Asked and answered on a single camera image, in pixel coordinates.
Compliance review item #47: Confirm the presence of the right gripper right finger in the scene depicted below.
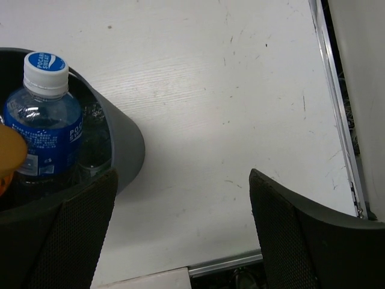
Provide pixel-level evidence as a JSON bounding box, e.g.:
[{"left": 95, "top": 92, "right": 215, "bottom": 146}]
[{"left": 249, "top": 169, "right": 384, "bottom": 288}]

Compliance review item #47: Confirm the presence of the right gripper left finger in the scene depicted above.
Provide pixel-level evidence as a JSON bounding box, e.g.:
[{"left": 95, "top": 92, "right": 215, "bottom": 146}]
[{"left": 1, "top": 169, "right": 118, "bottom": 288}]

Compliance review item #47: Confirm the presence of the orange juice bottle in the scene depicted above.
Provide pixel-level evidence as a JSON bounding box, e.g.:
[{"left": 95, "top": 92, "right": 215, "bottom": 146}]
[{"left": 0, "top": 124, "right": 27, "bottom": 196}]

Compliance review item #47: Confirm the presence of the clear bottle green blue label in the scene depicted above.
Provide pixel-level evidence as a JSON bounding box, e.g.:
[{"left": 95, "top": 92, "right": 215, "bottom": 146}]
[{"left": 78, "top": 102, "right": 112, "bottom": 179}]

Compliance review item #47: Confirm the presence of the dark grey plastic bin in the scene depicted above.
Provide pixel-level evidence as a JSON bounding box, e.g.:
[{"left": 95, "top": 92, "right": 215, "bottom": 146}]
[{"left": 1, "top": 47, "right": 146, "bottom": 194}]

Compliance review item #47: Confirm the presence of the aluminium table edge rail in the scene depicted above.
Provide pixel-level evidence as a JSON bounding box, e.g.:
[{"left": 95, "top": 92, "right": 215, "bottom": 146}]
[{"left": 188, "top": 1, "right": 368, "bottom": 278}]

